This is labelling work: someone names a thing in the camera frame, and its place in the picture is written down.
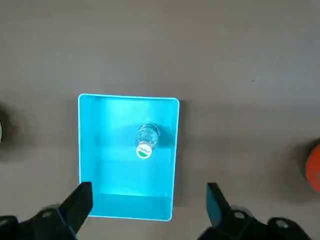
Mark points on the orange cylindrical bin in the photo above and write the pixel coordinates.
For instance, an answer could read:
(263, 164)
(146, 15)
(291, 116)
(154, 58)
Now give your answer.
(315, 162)

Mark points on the blue plastic tray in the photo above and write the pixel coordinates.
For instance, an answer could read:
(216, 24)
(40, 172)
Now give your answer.
(112, 125)

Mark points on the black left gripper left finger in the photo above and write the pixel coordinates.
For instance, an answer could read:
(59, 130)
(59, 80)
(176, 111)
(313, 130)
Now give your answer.
(62, 217)

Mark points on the clear water bottle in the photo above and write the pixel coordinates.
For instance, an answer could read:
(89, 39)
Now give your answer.
(147, 136)

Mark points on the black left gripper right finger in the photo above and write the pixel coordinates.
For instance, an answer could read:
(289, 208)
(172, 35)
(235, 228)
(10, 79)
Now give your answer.
(225, 222)

